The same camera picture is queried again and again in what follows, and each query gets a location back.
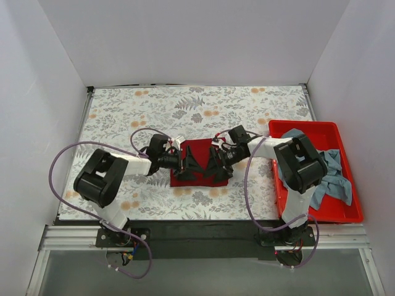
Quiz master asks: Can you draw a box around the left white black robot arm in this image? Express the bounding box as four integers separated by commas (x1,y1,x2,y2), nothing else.
73,134,204,231

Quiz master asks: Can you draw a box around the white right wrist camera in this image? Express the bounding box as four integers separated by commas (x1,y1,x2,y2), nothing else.
211,133,228,151

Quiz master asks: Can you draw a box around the grey-blue t-shirt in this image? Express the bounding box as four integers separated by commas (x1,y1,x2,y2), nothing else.
278,128,352,212

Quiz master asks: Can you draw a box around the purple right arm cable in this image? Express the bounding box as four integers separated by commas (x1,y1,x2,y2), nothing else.
214,130,320,269

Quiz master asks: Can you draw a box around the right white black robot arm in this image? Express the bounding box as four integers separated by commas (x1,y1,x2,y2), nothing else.
203,125,327,232

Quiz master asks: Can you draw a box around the red plastic bin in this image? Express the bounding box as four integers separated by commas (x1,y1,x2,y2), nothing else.
268,120,364,223

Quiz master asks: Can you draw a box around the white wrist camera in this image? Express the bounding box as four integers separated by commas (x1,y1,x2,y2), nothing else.
211,133,228,151
169,136,186,150

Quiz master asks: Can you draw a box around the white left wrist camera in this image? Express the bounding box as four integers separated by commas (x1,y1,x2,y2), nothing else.
169,136,186,150

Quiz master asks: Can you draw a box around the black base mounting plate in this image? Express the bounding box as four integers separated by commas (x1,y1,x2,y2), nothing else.
95,220,317,266

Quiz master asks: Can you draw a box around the floral patterned table mat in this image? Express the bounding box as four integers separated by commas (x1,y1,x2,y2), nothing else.
58,86,312,221

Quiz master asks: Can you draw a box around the red t-shirt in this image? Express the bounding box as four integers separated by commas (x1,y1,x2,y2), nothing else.
170,138,229,187

